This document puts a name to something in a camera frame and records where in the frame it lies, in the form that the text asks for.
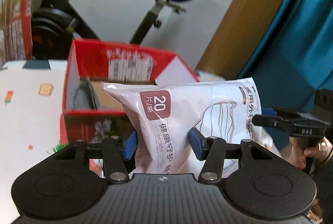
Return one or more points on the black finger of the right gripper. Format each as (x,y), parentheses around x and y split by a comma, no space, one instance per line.
(279,118)

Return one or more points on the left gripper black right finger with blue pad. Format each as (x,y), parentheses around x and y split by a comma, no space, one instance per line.
(212,151)

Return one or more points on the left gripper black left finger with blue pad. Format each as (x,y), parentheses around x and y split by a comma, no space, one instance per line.
(119,157)

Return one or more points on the white face mask package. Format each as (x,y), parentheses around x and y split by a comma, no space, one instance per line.
(164,115)

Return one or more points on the person's right hand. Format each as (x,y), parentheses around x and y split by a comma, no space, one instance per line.
(321,152)

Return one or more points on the red strawberry cardboard box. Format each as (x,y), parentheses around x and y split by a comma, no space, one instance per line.
(113,62)

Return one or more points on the green tassel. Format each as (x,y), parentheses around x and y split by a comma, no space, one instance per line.
(57,148)

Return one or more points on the teal blue curtain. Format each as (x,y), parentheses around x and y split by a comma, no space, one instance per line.
(294,58)

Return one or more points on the grey fabric item in box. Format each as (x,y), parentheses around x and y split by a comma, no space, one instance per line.
(85,97)

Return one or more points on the white patterned tablecloth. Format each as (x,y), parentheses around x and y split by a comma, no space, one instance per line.
(31,113)

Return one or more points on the red plant print curtain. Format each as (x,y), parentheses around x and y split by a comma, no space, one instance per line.
(16,36)

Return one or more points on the wooden door frame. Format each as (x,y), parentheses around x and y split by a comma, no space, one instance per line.
(237,36)

